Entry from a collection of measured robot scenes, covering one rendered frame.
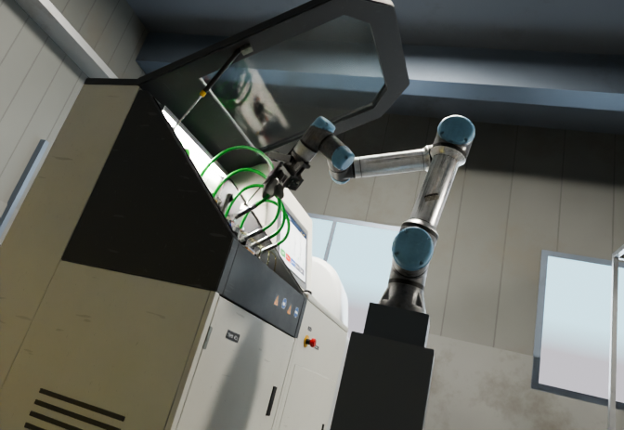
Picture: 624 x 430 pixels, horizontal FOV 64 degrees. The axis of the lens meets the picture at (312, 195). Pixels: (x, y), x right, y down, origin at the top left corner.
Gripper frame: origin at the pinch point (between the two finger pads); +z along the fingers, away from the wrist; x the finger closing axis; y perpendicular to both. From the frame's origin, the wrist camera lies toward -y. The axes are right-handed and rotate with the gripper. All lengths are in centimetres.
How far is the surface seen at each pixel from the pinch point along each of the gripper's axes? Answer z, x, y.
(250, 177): 18, 30, -45
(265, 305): 21.8, -3.0, 34.1
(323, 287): 80, 147, -47
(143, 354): 35, -44, 43
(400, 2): -100, 151, -160
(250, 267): 9.6, -17.5, 31.3
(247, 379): 40, -6, 50
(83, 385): 52, -51, 40
